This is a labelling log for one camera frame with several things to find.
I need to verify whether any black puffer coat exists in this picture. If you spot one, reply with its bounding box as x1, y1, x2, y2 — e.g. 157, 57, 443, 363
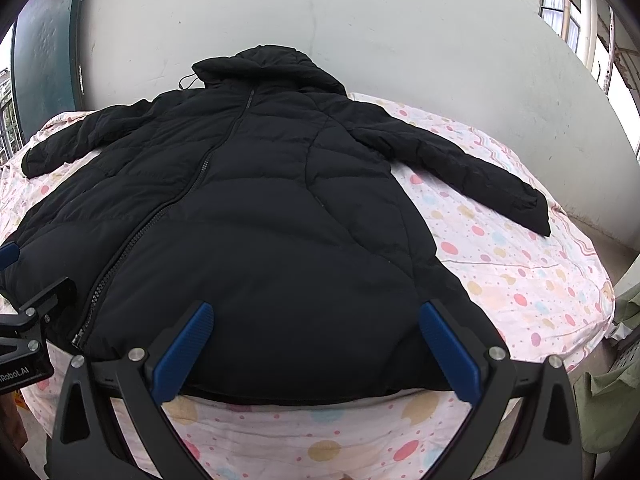
1, 46, 550, 406

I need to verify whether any green fabric pile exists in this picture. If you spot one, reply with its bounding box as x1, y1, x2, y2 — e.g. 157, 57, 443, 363
574, 284, 639, 455

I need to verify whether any dark green door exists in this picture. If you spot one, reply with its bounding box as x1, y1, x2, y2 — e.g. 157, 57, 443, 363
11, 0, 84, 141

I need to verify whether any window with metal bars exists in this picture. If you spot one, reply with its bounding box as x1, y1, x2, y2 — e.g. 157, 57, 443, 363
539, 0, 639, 154

